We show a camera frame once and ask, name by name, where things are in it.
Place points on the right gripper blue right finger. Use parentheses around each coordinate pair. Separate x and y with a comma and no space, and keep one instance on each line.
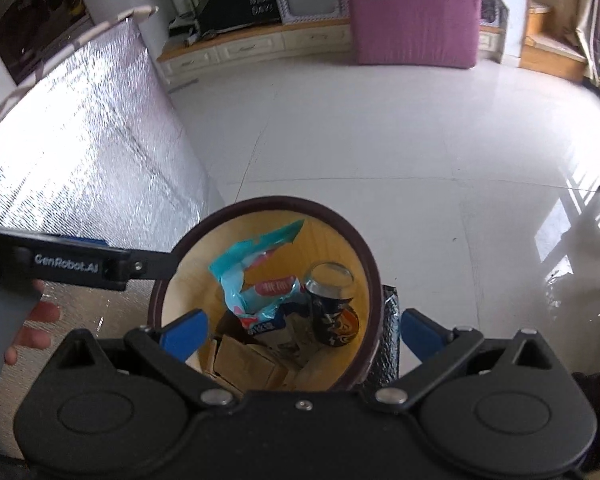
(442,354)

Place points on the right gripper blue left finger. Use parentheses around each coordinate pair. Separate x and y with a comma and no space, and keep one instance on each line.
(162,355)

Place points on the brown cardboard box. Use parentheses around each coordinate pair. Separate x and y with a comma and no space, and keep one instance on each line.
(248,367)

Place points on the teal plastic wrapper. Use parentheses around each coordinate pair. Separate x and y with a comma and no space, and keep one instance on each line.
(229,269)

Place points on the dark drink can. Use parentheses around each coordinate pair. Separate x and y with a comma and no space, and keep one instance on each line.
(330,288)

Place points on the blue white snack bag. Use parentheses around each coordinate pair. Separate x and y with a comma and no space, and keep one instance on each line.
(275,311)

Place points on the yellow trash bin dark rim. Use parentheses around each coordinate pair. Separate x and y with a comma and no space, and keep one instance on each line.
(325,236)

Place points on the person left hand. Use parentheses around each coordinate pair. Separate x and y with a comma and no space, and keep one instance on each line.
(25,329)

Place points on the cartoon patterned table cloth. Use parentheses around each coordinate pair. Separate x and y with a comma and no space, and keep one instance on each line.
(138,14)

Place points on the wooden stair steps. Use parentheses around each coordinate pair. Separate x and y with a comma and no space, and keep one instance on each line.
(543,53)

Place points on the low cream tv cabinet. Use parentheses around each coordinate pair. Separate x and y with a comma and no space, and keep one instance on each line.
(180,65)

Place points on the pink folded mattress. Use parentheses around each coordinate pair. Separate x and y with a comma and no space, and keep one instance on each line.
(416,32)

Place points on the beige curtain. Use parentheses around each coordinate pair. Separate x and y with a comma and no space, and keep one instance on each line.
(585,28)

